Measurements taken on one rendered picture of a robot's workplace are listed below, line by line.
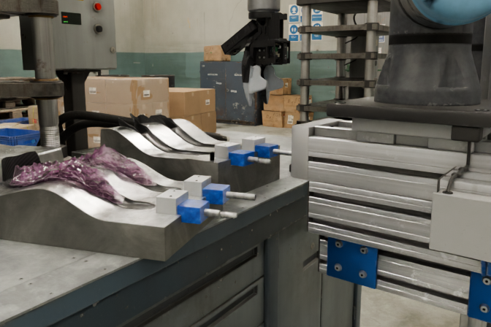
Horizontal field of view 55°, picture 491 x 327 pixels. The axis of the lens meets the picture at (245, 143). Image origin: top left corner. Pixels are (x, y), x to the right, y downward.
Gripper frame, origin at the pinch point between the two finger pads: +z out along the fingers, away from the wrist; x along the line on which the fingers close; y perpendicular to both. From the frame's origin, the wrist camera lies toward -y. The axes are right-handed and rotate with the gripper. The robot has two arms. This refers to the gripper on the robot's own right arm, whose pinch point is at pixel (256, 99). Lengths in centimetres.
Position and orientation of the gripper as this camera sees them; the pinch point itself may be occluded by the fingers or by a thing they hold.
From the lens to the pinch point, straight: 112.0
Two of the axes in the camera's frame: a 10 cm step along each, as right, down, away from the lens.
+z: 0.0, 9.9, 1.7
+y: 8.3, 1.0, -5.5
